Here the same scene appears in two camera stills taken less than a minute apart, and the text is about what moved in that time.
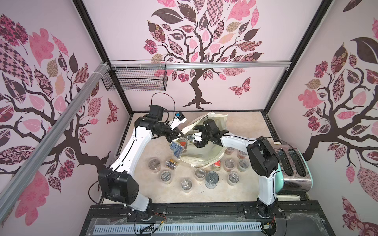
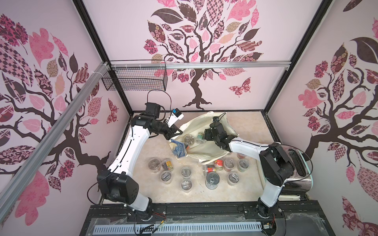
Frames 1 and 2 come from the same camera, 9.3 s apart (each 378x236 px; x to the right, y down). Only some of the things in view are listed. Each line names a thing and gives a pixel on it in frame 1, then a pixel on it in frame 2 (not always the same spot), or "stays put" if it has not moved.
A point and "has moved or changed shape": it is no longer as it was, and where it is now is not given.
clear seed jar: x=241 y=155 stays put
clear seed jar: x=233 y=179 stays put
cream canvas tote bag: x=208 y=155 has moved or changed shape
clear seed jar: x=200 y=173 to x=186 y=171
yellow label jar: x=171 y=163 has moved or changed shape
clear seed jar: x=154 y=164 stays put
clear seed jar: x=186 y=185 stays put
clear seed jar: x=211 y=178 stays put
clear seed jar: x=229 y=164 stays put
